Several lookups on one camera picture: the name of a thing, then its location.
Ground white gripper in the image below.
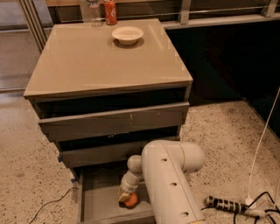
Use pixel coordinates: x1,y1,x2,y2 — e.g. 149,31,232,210
118,174,142,202

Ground orange fruit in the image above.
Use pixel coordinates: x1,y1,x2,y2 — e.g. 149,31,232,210
123,192,137,207

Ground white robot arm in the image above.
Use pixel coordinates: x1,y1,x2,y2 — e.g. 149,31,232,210
118,140,207,224

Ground grey open bottom drawer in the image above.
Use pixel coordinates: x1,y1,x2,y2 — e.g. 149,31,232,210
77,161,156,224

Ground grey middle drawer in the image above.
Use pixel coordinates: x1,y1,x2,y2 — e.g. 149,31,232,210
59,135,181,169

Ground grey top drawer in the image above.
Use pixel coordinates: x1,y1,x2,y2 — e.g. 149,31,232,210
39,102,189,142

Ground grey drawer cabinet beige top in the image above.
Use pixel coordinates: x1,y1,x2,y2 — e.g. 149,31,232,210
23,18,194,176

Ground black white power strip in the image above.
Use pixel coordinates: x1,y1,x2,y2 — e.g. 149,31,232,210
205,196,247,214

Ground white paper bowl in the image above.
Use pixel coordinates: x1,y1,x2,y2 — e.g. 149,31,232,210
112,26,144,46

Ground clear plastic water bottle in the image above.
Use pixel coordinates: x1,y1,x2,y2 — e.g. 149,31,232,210
87,0,102,27

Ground metal window railing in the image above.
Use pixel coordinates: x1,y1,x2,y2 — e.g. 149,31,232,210
162,0,280,30

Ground black cable left floor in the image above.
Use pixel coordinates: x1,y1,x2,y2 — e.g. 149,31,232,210
28,186,79,224

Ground black cables right floor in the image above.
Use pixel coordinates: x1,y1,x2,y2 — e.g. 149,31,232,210
200,191,280,224

